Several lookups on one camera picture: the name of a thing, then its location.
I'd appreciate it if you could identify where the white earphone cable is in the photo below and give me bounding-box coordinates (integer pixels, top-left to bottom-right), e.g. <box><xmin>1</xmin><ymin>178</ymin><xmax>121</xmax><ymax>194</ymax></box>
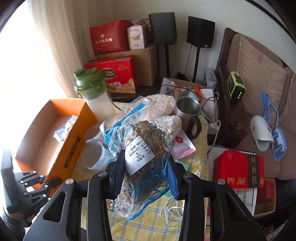
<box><xmin>159</xmin><ymin>196</ymin><xmax>185</xmax><ymax>228</ymax></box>

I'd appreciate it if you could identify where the blue-printed bag of dried herbs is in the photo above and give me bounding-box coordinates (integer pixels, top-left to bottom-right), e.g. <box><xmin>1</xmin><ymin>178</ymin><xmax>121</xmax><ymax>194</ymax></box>
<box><xmin>100</xmin><ymin>97</ymin><xmax>174</xmax><ymax>220</ymax></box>

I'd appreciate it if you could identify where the bag of white puffed snacks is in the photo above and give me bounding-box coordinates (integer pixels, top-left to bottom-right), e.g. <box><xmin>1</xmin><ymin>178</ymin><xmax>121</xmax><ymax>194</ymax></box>
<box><xmin>100</xmin><ymin>94</ymin><xmax>182</xmax><ymax>139</ymax></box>

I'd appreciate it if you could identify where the small white teal snack packet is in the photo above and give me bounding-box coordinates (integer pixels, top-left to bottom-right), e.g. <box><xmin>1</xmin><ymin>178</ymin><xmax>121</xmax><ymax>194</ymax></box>
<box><xmin>106</xmin><ymin>199</ymin><xmax>115</xmax><ymax>211</ymax></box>

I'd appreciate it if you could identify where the white plastic cup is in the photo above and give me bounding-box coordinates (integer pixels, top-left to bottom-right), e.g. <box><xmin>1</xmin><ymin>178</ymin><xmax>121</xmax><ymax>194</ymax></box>
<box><xmin>84</xmin><ymin>125</ymin><xmax>106</xmax><ymax>145</ymax></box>
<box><xmin>82</xmin><ymin>140</ymin><xmax>115</xmax><ymax>172</ymax></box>

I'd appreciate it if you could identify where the pink hawthorn candy packet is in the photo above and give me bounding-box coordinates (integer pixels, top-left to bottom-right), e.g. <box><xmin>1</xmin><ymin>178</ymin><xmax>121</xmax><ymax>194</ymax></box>
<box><xmin>172</xmin><ymin>130</ymin><xmax>196</xmax><ymax>160</ymax></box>

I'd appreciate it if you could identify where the yellow plaid tablecloth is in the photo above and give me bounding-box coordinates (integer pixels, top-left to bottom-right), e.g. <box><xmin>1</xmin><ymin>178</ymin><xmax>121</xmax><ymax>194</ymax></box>
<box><xmin>73</xmin><ymin>101</ymin><xmax>210</xmax><ymax>241</ymax></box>

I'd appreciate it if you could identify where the red gift box black label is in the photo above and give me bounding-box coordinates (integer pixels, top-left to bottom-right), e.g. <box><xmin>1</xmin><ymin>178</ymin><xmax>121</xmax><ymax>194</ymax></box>
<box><xmin>212</xmin><ymin>150</ymin><xmax>264</xmax><ymax>189</ymax></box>

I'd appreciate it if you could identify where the orange cardboard box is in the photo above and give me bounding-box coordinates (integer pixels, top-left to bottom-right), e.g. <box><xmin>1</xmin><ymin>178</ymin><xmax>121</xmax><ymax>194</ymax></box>
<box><xmin>16</xmin><ymin>98</ymin><xmax>97</xmax><ymax>181</ymax></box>

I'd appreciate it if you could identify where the white power adapter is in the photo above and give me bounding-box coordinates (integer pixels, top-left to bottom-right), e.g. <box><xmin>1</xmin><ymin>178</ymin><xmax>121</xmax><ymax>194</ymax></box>
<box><xmin>207</xmin><ymin>120</ymin><xmax>221</xmax><ymax>158</ymax></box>

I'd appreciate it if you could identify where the large blue-printed herb bag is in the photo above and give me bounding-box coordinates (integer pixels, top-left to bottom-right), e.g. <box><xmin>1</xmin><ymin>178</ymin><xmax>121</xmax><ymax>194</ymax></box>
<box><xmin>53</xmin><ymin>115</ymin><xmax>78</xmax><ymax>144</ymax></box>

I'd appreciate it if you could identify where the white curved massager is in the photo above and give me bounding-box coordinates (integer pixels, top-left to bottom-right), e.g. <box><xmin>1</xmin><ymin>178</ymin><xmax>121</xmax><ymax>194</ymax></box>
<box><xmin>249</xmin><ymin>115</ymin><xmax>274</xmax><ymax>152</ymax></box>

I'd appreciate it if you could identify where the open box of clutter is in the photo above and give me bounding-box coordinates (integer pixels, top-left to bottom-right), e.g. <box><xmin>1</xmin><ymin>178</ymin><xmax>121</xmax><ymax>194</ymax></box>
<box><xmin>160</xmin><ymin>78</ymin><xmax>219</xmax><ymax>115</ymax></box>

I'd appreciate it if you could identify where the green lid shaker bottle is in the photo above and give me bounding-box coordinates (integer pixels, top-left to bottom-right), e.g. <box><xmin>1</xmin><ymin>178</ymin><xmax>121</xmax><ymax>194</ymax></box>
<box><xmin>73</xmin><ymin>68</ymin><xmax>115</xmax><ymax>123</ymax></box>

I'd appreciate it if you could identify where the small blue white box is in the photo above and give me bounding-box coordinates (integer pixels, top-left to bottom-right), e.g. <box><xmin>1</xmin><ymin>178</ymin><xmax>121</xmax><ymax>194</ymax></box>
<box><xmin>204</xmin><ymin>68</ymin><xmax>217</xmax><ymax>90</ymax></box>

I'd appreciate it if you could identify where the green black radio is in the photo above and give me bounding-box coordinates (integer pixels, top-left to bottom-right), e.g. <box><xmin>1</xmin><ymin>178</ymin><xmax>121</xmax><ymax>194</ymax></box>
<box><xmin>227</xmin><ymin>71</ymin><xmax>245</xmax><ymax>101</ymax></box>

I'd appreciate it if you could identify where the red Ferrero chocolate box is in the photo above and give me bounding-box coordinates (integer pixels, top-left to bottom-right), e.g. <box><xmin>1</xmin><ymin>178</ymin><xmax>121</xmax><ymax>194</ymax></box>
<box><xmin>84</xmin><ymin>55</ymin><xmax>137</xmax><ymax>94</ymax></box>

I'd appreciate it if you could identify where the brown sofa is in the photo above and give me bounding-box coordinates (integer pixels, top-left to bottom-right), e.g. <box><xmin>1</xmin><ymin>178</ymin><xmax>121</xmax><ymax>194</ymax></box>
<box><xmin>215</xmin><ymin>28</ymin><xmax>295</xmax><ymax>180</ymax></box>

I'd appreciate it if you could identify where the beige cushion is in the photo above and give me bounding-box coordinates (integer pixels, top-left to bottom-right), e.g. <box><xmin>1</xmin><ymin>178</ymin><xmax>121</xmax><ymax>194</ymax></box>
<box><xmin>237</xmin><ymin>37</ymin><xmax>287</xmax><ymax>116</ymax></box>
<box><xmin>280</xmin><ymin>74</ymin><xmax>295</xmax><ymax>134</ymax></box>

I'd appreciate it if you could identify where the brown cardboard carton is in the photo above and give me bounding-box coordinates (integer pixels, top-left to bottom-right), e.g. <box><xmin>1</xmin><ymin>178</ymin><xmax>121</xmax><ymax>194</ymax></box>
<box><xmin>95</xmin><ymin>45</ymin><xmax>158</xmax><ymax>86</ymax></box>

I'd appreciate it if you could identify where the beige back cushion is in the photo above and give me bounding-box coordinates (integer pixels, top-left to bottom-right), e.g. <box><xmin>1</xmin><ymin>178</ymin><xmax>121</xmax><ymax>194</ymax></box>
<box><xmin>237</xmin><ymin>37</ymin><xmax>287</xmax><ymax>116</ymax></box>

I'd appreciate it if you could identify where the red tea gift bag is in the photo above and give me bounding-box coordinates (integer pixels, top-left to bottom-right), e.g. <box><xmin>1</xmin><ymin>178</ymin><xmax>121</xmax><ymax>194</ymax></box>
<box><xmin>89</xmin><ymin>20</ymin><xmax>133</xmax><ymax>56</ymax></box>

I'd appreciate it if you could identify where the pink white tissue pack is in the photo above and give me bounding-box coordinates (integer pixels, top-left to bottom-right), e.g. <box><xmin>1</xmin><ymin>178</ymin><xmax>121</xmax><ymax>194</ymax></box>
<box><xmin>127</xmin><ymin>25</ymin><xmax>148</xmax><ymax>50</ymax></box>

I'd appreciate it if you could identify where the right black speaker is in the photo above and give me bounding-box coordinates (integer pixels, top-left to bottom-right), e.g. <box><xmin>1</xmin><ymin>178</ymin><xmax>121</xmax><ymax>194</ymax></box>
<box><xmin>187</xmin><ymin>16</ymin><xmax>215</xmax><ymax>82</ymax></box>

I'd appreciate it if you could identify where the black speaker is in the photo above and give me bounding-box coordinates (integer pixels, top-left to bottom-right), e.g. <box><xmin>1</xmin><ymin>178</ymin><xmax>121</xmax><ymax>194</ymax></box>
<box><xmin>149</xmin><ymin>12</ymin><xmax>177</xmax><ymax>77</ymax></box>
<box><xmin>187</xmin><ymin>16</ymin><xmax>215</xmax><ymax>82</ymax></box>

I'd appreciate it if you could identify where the left black speaker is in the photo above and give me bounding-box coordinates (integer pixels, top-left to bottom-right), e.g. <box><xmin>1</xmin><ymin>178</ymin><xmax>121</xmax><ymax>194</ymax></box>
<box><xmin>149</xmin><ymin>12</ymin><xmax>177</xmax><ymax>77</ymax></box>

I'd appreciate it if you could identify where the cream curtain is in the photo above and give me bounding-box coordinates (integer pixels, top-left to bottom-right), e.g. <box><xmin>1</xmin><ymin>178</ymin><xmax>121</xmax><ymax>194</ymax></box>
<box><xmin>28</xmin><ymin>1</ymin><xmax>94</xmax><ymax>97</ymax></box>

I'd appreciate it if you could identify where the framed ink painting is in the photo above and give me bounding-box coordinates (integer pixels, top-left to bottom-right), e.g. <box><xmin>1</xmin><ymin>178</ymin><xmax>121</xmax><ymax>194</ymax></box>
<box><xmin>247</xmin><ymin>0</ymin><xmax>287</xmax><ymax>29</ymax></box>

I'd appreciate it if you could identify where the steel mug black handle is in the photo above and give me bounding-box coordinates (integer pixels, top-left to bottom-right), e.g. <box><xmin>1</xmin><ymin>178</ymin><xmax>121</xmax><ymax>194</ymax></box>
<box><xmin>174</xmin><ymin>96</ymin><xmax>202</xmax><ymax>140</ymax></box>

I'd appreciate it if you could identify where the blue plastic frame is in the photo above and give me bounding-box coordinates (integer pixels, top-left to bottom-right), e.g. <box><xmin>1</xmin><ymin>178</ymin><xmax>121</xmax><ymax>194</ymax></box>
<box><xmin>260</xmin><ymin>93</ymin><xmax>287</xmax><ymax>161</ymax></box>

